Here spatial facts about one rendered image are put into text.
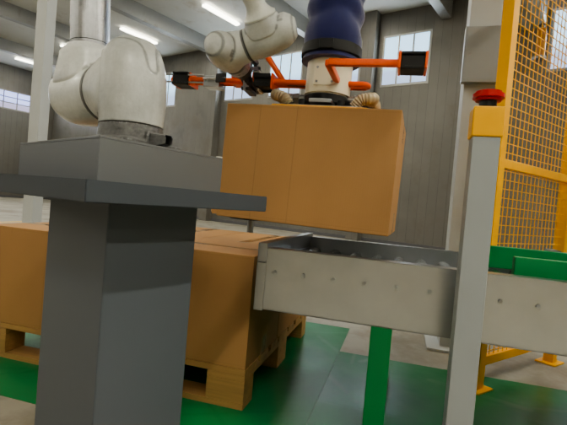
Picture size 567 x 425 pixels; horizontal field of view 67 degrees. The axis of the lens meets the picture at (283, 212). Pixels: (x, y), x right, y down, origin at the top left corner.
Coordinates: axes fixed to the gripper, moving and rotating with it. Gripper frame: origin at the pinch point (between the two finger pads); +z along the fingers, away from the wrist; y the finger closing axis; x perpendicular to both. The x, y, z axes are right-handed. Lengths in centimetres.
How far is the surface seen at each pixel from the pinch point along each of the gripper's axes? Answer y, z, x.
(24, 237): 69, -19, -88
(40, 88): -44, 178, -288
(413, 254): 63, 31, 65
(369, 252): 64, 31, 46
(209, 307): 86, -19, -4
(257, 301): 77, -34, 19
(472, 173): 36, -52, 74
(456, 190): 31, 95, 86
